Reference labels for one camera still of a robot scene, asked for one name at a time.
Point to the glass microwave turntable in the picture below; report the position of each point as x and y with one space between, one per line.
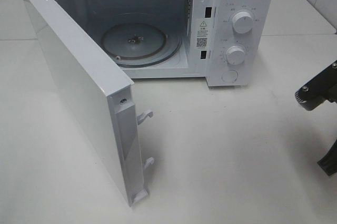
139 44

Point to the white microwave door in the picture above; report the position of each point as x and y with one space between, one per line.
97 92

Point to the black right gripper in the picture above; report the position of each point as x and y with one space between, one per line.
319 89

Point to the white upper power knob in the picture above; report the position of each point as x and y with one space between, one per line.
242 22

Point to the white timer knob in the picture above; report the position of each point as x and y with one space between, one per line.
235 55

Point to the white microwave oven body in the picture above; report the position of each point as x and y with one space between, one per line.
204 25

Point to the round white door button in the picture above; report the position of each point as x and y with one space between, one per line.
230 76

